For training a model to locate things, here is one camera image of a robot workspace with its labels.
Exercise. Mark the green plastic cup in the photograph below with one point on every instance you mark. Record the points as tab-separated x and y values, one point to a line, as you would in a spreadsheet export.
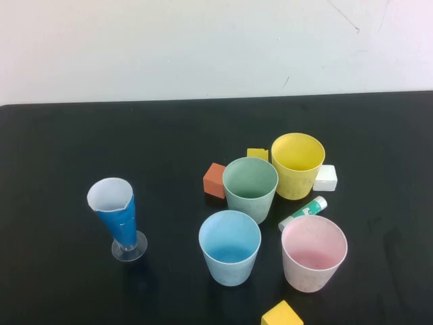
250	208

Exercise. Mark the yellow plastic cup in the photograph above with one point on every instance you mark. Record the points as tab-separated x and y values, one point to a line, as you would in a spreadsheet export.
294	183

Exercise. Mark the blue plastic cup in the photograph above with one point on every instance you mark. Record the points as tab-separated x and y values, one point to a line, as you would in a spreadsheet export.
228	271

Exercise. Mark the orange foam block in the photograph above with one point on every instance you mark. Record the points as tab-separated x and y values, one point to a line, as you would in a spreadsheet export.
213	184

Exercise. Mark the yellow block with notched edge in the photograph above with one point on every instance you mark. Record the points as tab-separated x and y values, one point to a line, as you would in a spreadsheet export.
255	153

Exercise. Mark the green white glue stick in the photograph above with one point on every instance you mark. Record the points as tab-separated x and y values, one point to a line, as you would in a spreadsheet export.
309	210

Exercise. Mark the white foam block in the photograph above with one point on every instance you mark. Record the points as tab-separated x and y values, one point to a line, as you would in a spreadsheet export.
325	177

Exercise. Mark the blue paper cone liner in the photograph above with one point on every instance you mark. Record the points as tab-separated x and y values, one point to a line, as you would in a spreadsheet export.
118	218

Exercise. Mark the blue paper cone cup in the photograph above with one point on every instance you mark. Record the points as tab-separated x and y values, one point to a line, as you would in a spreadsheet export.
140	246

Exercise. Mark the pink plastic cup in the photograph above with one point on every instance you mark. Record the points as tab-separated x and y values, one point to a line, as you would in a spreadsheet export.
311	276

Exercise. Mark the yellow foam block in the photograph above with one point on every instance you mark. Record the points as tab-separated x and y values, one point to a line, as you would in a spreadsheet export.
280	315

